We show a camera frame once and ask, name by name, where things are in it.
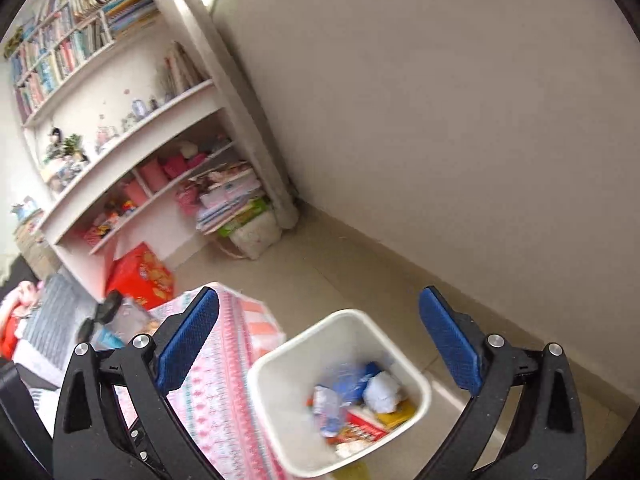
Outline light blue tissue box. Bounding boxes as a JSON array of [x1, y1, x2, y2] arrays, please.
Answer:
[[12, 197, 41, 221]]

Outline white shelf unit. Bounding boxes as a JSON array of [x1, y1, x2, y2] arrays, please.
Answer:
[[7, 0, 301, 298]]

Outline striped quilted armrest cover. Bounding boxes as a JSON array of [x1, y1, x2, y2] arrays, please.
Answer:
[[15, 275, 101, 386]]

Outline green tissue pack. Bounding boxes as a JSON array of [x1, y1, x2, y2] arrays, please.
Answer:
[[217, 200, 271, 238]]

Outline stack of papers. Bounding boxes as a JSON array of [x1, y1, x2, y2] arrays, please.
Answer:
[[195, 162, 266, 233]]

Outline yellow snack packet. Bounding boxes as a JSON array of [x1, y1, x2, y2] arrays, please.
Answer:
[[377, 400, 417, 431]]

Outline pink container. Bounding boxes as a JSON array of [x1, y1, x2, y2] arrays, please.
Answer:
[[139, 158, 170, 192]]

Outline rows of shelved books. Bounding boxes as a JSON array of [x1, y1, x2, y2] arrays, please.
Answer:
[[10, 0, 161, 116]]

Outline white cloth bag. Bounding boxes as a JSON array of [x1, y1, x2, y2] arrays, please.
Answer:
[[230, 210, 283, 261]]

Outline white plastic trash bin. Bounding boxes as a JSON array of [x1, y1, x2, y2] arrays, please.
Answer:
[[246, 308, 432, 478]]

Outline orange pillow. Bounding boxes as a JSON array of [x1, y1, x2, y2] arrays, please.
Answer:
[[0, 307, 26, 361]]

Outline clear plastic jar black lid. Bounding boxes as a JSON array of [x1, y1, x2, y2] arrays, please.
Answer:
[[99, 289, 161, 336]]

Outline red noodle bowl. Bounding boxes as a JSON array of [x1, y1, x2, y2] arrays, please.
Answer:
[[327, 407, 388, 458]]

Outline pink plush toy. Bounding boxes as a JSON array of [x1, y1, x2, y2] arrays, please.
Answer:
[[10, 280, 43, 311]]

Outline small potted plant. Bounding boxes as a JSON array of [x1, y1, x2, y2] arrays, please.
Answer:
[[42, 132, 83, 163]]

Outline stack of books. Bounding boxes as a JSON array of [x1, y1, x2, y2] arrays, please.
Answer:
[[15, 210, 61, 281]]

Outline plastic jar with blue label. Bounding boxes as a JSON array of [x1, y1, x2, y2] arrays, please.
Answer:
[[76, 316, 128, 353]]

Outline white paper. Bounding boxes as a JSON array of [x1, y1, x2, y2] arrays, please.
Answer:
[[362, 371, 403, 413]]

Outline upright books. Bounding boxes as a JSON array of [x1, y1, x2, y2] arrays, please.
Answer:
[[162, 42, 208, 96]]

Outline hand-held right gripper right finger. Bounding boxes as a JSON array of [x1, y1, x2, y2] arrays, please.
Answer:
[[417, 285, 587, 480]]

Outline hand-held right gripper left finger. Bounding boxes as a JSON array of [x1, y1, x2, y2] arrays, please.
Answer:
[[52, 286, 221, 480]]

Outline red cardboard box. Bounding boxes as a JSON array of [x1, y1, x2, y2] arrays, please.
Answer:
[[105, 242, 176, 311]]

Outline light blue snack packet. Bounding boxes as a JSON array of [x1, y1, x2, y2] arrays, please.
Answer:
[[312, 385, 346, 438]]

